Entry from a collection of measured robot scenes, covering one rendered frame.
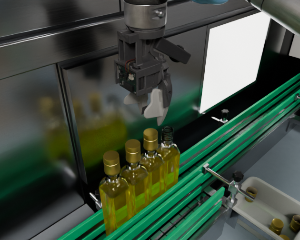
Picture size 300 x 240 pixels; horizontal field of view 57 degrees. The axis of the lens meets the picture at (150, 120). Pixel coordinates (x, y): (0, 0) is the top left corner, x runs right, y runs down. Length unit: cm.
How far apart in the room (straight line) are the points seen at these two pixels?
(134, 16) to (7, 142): 37
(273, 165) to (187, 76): 58
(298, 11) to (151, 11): 22
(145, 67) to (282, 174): 87
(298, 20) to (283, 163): 90
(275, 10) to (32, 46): 41
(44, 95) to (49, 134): 10
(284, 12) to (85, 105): 43
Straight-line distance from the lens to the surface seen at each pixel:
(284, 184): 121
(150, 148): 66
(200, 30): 87
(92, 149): 73
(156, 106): 57
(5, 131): 63
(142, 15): 49
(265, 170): 123
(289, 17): 48
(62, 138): 70
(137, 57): 51
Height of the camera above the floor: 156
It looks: 35 degrees down
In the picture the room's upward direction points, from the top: straight up
